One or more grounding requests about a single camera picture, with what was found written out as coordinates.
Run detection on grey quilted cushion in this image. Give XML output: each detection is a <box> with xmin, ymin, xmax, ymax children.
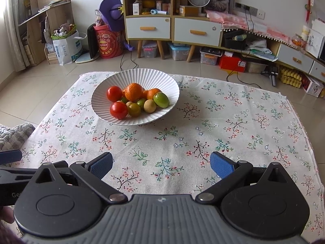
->
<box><xmin>0</xmin><ymin>122</ymin><xmax>36</xmax><ymax>153</ymax></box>

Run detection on person's left hand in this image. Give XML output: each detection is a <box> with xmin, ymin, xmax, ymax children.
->
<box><xmin>0</xmin><ymin>206</ymin><xmax>15</xmax><ymax>224</ymax></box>

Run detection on black storage basket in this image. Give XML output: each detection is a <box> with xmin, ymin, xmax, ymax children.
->
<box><xmin>223</xmin><ymin>33</ymin><xmax>247</xmax><ymax>51</ymax></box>

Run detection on clear storage box pink lid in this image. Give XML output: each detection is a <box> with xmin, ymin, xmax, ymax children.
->
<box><xmin>142</xmin><ymin>41</ymin><xmax>158</xmax><ymax>58</ymax></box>

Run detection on red cardboard box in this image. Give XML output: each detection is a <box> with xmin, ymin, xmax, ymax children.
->
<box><xmin>218</xmin><ymin>54</ymin><xmax>247</xmax><ymax>73</ymax></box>

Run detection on red printed bucket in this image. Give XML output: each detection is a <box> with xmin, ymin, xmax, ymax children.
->
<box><xmin>93</xmin><ymin>24</ymin><xmax>124</xmax><ymax>59</ymax></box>

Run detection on red tomato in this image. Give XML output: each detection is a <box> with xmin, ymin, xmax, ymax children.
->
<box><xmin>106</xmin><ymin>86</ymin><xmax>123</xmax><ymax>102</ymax></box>
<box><xmin>110</xmin><ymin>102</ymin><xmax>128</xmax><ymax>120</ymax></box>

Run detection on white and red box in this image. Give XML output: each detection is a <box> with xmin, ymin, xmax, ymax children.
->
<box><xmin>302</xmin><ymin>75</ymin><xmax>324</xmax><ymax>97</ymax></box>

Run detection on small mandarin orange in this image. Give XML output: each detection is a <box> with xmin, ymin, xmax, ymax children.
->
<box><xmin>147</xmin><ymin>88</ymin><xmax>162</xmax><ymax>100</ymax></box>

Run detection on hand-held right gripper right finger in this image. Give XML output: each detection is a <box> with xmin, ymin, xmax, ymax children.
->
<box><xmin>195</xmin><ymin>151</ymin><xmax>291</xmax><ymax>204</ymax></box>

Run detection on white paper shopping bag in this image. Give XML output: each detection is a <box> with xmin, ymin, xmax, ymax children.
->
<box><xmin>52</xmin><ymin>30</ymin><xmax>83</xmax><ymax>66</ymax></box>

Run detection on beige curtain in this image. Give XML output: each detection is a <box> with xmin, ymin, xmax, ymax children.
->
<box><xmin>2</xmin><ymin>0</ymin><xmax>31</xmax><ymax>72</ymax></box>

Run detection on pile of documents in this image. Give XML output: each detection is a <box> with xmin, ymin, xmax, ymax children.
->
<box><xmin>244</xmin><ymin>39</ymin><xmax>278</xmax><ymax>61</ymax></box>

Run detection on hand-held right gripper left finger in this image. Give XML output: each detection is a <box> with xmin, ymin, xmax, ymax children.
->
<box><xmin>24</xmin><ymin>152</ymin><xmax>129</xmax><ymax>205</ymax></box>

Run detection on clear storage box blue lid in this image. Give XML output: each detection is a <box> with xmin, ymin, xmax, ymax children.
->
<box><xmin>168</xmin><ymin>42</ymin><xmax>191</xmax><ymax>61</ymax></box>

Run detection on red hanging ornament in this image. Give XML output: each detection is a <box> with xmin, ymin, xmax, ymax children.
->
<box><xmin>306</xmin><ymin>0</ymin><xmax>316</xmax><ymax>23</ymax></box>

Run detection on purple plush toy with hat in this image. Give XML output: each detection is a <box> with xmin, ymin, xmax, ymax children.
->
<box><xmin>99</xmin><ymin>0</ymin><xmax>134</xmax><ymax>52</ymax></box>

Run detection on wooden bookshelf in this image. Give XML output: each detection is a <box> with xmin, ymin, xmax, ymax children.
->
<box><xmin>18</xmin><ymin>0</ymin><xmax>75</xmax><ymax>66</ymax></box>

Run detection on black panel on white base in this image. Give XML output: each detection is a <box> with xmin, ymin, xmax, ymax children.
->
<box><xmin>75</xmin><ymin>23</ymin><xmax>100</xmax><ymax>63</ymax></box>

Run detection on white drawing paper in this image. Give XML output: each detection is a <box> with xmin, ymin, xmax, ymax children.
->
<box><xmin>305</xmin><ymin>28</ymin><xmax>325</xmax><ymax>59</ymax></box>

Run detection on pink small boxes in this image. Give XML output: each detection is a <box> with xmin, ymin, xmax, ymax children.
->
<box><xmin>156</xmin><ymin>0</ymin><xmax>171</xmax><ymax>12</ymax></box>

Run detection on short wooden cabinet white drawer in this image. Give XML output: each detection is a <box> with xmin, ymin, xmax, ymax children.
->
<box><xmin>173</xmin><ymin>15</ymin><xmax>223</xmax><ymax>63</ymax></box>

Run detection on low wooden cabinet with drawers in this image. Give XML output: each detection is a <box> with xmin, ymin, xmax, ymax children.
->
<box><xmin>221</xmin><ymin>28</ymin><xmax>325</xmax><ymax>83</ymax></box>

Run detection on wall power outlet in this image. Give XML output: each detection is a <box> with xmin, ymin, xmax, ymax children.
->
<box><xmin>235</xmin><ymin>2</ymin><xmax>266</xmax><ymax>19</ymax></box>

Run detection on large mandarin orange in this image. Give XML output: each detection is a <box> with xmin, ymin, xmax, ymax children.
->
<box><xmin>124</xmin><ymin>83</ymin><xmax>145</xmax><ymax>101</ymax></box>

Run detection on yellow container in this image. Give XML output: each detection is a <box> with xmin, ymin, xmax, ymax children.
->
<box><xmin>142</xmin><ymin>0</ymin><xmax>155</xmax><ymax>14</ymax></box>

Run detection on pink cloth cover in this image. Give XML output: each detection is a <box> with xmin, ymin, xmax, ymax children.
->
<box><xmin>205</xmin><ymin>10</ymin><xmax>291</xmax><ymax>44</ymax></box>

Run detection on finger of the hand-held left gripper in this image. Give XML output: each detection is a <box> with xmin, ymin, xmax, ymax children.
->
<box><xmin>0</xmin><ymin>150</ymin><xmax>23</xmax><ymax>165</ymax></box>
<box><xmin>0</xmin><ymin>167</ymin><xmax>39</xmax><ymax>185</ymax></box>

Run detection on clear storage box black lid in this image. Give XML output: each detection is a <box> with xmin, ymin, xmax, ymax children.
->
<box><xmin>200</xmin><ymin>47</ymin><xmax>221</xmax><ymax>66</ymax></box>

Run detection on yellow cherry tomato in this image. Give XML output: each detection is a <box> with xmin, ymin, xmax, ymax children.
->
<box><xmin>127</xmin><ymin>103</ymin><xmax>142</xmax><ymax>118</ymax></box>

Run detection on glass jar orange contents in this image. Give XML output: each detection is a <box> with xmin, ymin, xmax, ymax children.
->
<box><xmin>291</xmin><ymin>34</ymin><xmax>305</xmax><ymax>48</ymax></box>

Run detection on yellow egg cartons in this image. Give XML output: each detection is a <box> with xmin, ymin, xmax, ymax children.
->
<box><xmin>279</xmin><ymin>66</ymin><xmax>304</xmax><ymax>88</ymax></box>

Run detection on tall wooden cabinet white drawer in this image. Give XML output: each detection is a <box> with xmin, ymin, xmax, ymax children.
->
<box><xmin>121</xmin><ymin>0</ymin><xmax>174</xmax><ymax>59</ymax></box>

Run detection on floral tablecloth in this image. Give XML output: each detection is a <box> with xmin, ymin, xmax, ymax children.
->
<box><xmin>0</xmin><ymin>71</ymin><xmax>321</xmax><ymax>244</ymax></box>

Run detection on black floor cable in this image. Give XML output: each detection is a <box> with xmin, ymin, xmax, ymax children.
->
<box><xmin>119</xmin><ymin>52</ymin><xmax>140</xmax><ymax>72</ymax></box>

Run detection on small cardboard box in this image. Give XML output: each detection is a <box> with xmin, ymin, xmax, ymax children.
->
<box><xmin>179</xmin><ymin>5</ymin><xmax>200</xmax><ymax>17</ymax></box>

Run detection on black tripod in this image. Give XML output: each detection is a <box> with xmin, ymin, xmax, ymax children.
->
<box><xmin>261</xmin><ymin>66</ymin><xmax>280</xmax><ymax>87</ymax></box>

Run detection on white ribbed plate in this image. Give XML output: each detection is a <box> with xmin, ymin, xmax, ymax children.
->
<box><xmin>91</xmin><ymin>68</ymin><xmax>180</xmax><ymax>126</ymax></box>

